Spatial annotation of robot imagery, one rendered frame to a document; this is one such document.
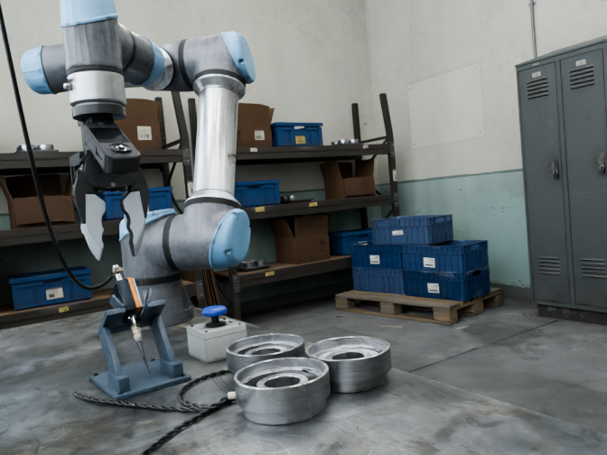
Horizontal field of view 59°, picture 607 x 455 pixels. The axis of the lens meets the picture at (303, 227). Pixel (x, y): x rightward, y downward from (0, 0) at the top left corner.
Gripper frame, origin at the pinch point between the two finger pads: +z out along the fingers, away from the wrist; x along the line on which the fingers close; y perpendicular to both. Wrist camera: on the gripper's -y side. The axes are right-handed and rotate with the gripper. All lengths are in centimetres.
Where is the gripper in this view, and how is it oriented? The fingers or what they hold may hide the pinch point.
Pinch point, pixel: (117, 248)
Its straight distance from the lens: 79.5
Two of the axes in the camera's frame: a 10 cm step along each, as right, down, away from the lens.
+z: 0.9, 10.0, 0.5
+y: -5.9, 0.2, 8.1
